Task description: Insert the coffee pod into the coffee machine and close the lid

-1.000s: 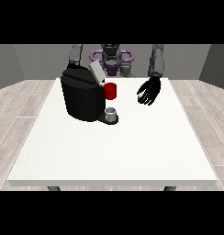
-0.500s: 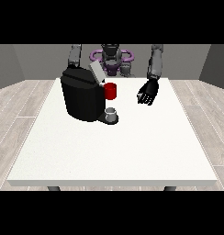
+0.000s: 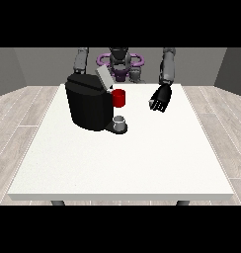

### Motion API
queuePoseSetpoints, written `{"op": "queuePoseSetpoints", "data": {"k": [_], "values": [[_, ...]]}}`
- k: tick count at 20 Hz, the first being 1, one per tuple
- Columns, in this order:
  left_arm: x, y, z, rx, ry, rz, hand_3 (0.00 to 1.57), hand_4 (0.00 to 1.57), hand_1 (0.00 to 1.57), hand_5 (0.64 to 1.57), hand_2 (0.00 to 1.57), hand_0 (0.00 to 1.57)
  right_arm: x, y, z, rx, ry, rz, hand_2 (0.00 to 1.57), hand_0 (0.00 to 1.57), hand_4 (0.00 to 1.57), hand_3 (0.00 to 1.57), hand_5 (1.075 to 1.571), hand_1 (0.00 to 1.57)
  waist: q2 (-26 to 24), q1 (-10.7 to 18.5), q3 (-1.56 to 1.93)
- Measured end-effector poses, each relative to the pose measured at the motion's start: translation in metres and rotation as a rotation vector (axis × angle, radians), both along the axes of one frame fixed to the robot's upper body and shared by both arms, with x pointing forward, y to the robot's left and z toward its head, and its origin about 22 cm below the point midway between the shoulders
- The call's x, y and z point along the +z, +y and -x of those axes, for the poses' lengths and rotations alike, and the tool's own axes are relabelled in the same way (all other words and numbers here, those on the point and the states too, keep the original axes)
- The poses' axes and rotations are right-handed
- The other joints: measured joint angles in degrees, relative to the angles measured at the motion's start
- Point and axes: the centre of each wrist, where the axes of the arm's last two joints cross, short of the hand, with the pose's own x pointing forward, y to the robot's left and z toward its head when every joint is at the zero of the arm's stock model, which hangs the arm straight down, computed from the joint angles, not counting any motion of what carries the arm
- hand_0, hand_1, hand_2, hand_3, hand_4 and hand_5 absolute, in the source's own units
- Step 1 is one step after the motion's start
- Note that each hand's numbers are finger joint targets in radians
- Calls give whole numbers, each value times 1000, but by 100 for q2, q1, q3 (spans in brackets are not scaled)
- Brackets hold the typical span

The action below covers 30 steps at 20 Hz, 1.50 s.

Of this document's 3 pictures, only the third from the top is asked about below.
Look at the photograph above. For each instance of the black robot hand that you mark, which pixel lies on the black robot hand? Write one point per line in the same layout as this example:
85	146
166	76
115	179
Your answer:
162	96

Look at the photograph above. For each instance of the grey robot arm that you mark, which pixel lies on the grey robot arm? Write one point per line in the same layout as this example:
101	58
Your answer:
167	66
81	61

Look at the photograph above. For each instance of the small grey coffee pod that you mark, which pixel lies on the small grey coffee pod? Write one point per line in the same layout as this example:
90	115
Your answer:
135	75

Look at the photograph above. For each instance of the red pod holder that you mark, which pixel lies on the red pod holder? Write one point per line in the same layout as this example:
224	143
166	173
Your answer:
119	98

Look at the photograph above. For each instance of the pale grey machine lid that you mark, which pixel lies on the pale grey machine lid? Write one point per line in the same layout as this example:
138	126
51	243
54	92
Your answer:
104	76

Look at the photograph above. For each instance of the black coffee machine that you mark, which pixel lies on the black coffee machine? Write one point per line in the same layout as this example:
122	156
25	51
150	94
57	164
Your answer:
88	102

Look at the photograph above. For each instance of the small grey cup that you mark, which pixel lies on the small grey cup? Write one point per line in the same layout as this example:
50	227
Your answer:
119	123

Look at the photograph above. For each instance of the grey robot trunk purple rings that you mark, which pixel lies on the grey robot trunk purple rings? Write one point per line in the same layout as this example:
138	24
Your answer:
119	62

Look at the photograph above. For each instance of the dark table leg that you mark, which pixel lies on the dark table leg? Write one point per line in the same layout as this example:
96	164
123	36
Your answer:
58	203
183	203

